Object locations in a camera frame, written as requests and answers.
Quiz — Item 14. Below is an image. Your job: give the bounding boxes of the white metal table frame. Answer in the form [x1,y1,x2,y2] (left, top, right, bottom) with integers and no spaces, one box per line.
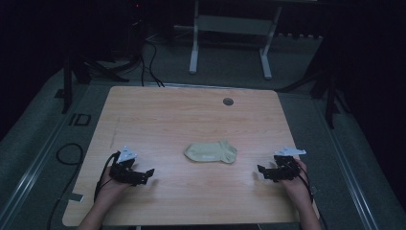
[173,0,283,81]

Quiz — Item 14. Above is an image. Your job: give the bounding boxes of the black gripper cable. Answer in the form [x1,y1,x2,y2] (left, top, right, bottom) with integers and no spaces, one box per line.
[93,150,122,203]
[291,159,329,230]

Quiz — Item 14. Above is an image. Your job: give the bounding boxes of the black cables on floor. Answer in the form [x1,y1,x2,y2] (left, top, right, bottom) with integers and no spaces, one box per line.
[139,39,166,88]

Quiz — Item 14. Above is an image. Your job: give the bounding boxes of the grey metal floor rail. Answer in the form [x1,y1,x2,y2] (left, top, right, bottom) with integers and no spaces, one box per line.
[314,95,381,230]
[0,83,111,229]

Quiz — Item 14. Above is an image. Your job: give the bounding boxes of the grey tape strip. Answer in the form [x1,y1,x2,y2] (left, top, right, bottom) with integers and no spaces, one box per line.
[68,192,85,203]

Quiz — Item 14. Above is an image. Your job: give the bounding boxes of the person's left hand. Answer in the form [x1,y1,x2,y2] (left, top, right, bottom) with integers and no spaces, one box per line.
[95,164,132,209]

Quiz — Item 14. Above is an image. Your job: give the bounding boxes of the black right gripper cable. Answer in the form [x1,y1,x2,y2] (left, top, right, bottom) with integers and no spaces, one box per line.
[291,159,329,230]

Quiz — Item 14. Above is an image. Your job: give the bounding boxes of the beige ankle sock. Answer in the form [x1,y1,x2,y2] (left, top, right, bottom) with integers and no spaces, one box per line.
[219,139,238,153]
[184,142,237,165]

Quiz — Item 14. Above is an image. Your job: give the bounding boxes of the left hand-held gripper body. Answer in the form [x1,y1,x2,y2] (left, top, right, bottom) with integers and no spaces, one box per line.
[109,145,147,187]

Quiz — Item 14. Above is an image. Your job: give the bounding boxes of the person's right hand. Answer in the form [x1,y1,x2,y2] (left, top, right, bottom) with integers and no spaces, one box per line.
[281,158,313,209]

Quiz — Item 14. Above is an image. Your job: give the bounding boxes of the black metal stand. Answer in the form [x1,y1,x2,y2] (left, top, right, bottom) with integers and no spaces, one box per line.
[276,63,350,129]
[54,47,130,115]

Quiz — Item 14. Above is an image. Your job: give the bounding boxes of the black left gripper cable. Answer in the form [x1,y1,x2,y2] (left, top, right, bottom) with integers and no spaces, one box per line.
[93,150,122,203]

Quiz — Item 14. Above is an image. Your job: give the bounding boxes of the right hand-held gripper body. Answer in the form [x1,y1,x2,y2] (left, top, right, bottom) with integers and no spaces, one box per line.
[266,146,306,183]

